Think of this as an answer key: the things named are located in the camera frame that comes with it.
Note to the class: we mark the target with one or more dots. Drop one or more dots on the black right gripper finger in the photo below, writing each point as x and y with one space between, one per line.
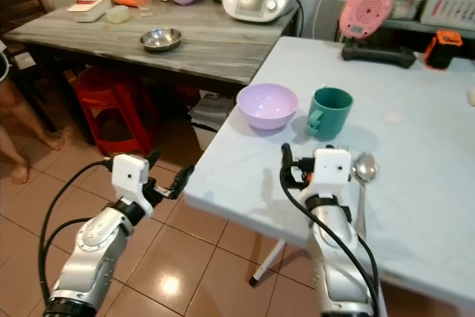
286 161

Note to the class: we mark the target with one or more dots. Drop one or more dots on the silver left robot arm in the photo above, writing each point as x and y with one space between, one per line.
93 246

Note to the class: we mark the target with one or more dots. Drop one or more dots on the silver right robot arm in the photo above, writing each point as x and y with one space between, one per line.
334 257

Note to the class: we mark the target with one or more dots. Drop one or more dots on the large purple plastic bowl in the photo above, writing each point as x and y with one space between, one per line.
267 105

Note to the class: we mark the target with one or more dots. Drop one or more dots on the steel spoon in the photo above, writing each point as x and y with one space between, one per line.
364 168

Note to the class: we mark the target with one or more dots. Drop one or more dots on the teal plastic mug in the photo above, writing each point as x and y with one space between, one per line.
332 113

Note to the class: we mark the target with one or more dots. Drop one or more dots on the white bin with grey bag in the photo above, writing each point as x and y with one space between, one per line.
209 120

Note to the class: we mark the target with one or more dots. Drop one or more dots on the red plastic stool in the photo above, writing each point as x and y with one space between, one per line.
111 109

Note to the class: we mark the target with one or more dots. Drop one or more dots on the white metal table leg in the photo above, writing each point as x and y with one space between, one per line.
267 261

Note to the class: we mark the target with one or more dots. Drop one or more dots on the steel bowl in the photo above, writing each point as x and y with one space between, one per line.
161 39

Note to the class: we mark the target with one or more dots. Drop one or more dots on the black stand base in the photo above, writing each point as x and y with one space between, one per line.
378 55

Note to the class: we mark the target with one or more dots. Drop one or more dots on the person's bare legs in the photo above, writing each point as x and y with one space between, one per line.
18 124

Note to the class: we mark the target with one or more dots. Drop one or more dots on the pale green small container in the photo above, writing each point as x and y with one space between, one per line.
118 14

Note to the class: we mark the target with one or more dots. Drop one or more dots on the white rectangular container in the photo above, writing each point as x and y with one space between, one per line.
90 8

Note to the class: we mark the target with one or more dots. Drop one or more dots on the pink round kitchen scale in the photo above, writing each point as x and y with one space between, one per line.
366 11

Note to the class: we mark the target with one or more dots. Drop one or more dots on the orange and black device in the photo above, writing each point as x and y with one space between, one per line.
444 50

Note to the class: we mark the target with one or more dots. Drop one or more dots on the clear plastic storage box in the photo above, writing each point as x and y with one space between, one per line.
408 4

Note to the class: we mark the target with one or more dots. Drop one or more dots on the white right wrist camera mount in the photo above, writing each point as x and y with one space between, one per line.
332 171

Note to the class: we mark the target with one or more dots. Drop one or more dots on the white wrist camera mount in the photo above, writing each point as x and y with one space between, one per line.
332 171
130 176

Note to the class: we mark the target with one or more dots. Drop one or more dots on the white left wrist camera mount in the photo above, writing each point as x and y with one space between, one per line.
130 176

